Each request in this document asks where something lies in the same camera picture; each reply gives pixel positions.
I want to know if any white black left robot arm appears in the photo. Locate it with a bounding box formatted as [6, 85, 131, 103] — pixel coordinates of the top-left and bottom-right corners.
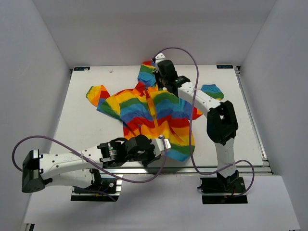
[22, 135, 163, 193]

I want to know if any blue label left corner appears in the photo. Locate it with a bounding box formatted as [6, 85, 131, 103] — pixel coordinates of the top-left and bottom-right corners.
[73, 66, 90, 71]

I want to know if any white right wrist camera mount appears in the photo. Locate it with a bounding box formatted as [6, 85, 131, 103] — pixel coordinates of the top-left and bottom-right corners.
[152, 53, 166, 64]

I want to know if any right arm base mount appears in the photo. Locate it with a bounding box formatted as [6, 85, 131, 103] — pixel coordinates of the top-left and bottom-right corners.
[197, 177, 248, 205]

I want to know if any aluminium table front rail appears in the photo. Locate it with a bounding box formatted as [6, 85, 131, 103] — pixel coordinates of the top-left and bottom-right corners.
[106, 166, 272, 174]

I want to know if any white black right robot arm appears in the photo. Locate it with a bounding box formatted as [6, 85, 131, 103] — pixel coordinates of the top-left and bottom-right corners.
[154, 58, 239, 192]

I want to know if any blue label corner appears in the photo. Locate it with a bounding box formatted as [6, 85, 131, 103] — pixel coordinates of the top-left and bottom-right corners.
[73, 66, 90, 71]
[216, 64, 233, 69]

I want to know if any rainbow striped kids jacket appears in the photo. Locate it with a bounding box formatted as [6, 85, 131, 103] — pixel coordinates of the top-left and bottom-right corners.
[86, 61, 225, 162]

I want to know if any blue label right corner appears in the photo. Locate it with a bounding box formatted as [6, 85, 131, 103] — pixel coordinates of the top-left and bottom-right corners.
[216, 64, 233, 69]

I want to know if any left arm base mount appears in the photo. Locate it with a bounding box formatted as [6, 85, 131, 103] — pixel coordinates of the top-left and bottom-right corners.
[71, 169, 121, 202]

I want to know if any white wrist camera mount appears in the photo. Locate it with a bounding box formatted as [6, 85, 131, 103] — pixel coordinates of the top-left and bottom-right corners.
[152, 53, 166, 64]
[151, 135, 171, 157]

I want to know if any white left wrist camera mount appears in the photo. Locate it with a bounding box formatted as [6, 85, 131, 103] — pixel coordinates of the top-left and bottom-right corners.
[151, 135, 171, 157]

